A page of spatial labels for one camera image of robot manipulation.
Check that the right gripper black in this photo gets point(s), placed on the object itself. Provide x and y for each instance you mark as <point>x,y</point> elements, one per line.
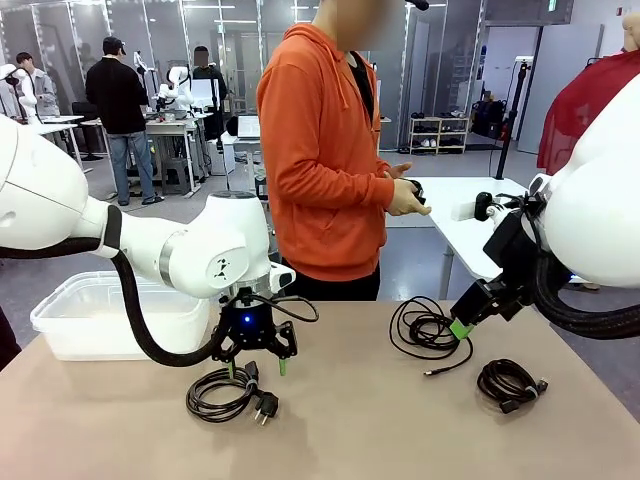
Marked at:
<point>510,245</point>

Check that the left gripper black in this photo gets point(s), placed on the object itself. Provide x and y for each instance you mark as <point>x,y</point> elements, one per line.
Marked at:
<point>247,325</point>

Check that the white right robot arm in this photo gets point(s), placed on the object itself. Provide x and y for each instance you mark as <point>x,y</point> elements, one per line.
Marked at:
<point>595,200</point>

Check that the person's right forearm orange sleeve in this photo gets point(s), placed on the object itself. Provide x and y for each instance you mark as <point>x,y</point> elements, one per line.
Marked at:
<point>340,192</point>

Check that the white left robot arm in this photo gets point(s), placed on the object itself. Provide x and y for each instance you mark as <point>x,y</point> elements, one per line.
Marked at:
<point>50,190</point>

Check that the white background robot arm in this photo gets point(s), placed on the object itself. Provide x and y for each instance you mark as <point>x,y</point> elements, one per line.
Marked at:
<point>177,80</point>
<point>30,107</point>

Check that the person's right hand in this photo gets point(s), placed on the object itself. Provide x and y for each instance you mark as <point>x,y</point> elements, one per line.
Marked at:
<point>402,200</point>

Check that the person's left hand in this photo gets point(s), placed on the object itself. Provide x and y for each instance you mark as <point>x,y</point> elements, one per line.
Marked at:
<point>399,171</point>

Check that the white table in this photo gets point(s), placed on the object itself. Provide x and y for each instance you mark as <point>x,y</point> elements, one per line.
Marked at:
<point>465,235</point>

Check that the black tripod stand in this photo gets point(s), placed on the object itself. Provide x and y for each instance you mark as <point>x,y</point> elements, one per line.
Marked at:
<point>510,125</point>

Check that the wooden shoe rack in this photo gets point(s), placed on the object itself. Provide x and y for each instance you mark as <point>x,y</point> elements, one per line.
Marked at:
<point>440,131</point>

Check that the black backpack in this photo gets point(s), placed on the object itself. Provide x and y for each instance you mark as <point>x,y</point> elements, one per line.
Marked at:
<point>487,117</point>

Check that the translucent plastic storage bin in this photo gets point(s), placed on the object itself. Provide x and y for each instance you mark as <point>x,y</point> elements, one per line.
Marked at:
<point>75,320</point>

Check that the red cape on mannequin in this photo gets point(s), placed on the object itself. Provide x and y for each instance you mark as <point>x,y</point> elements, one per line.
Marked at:
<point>575,115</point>

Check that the grey stool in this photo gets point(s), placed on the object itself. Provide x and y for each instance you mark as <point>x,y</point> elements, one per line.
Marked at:
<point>176,170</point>

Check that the person in orange hoodie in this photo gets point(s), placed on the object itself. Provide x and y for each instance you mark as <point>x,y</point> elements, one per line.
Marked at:
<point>320,150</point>

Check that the open laptop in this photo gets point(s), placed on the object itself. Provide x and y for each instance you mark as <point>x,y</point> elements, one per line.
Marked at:
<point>249,127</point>

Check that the dark cloth-covered object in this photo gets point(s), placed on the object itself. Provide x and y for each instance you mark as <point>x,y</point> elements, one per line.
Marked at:
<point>7,340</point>

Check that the white desk with metal legs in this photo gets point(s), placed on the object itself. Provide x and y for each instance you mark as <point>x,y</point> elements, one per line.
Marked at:
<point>170,127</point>
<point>60,120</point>

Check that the person in black top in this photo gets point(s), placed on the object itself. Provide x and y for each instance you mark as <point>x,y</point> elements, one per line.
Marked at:
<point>202,70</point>

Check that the person in black sweater, cap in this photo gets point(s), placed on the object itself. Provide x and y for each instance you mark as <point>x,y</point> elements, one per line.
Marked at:
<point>117,95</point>

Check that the mannequin head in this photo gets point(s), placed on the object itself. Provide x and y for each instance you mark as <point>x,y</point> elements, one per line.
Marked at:
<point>632,30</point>

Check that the person in grey top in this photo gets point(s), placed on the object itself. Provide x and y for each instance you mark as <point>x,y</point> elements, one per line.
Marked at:
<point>42,90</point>

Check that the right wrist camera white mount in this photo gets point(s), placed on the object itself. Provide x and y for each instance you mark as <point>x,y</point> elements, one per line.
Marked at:
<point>482,206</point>

